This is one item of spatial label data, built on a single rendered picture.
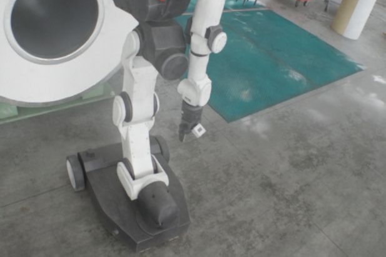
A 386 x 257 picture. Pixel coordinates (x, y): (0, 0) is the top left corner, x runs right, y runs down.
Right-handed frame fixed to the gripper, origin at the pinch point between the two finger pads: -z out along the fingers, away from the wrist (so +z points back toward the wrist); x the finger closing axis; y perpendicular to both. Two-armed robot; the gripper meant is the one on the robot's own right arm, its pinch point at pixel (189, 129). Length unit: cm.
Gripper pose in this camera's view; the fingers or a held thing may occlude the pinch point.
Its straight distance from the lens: 147.3
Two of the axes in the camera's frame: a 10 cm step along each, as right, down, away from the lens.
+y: -7.8, -5.0, 3.8
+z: 1.0, -6.9, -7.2
